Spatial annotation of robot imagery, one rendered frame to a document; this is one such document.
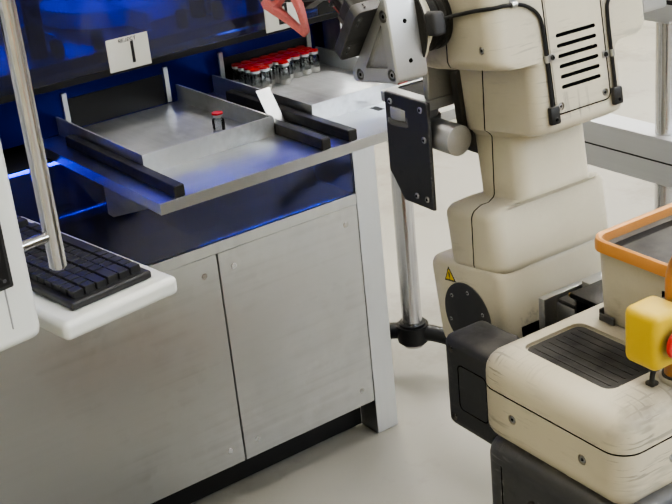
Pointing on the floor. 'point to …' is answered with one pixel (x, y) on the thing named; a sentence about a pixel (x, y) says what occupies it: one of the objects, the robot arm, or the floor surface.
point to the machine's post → (374, 289)
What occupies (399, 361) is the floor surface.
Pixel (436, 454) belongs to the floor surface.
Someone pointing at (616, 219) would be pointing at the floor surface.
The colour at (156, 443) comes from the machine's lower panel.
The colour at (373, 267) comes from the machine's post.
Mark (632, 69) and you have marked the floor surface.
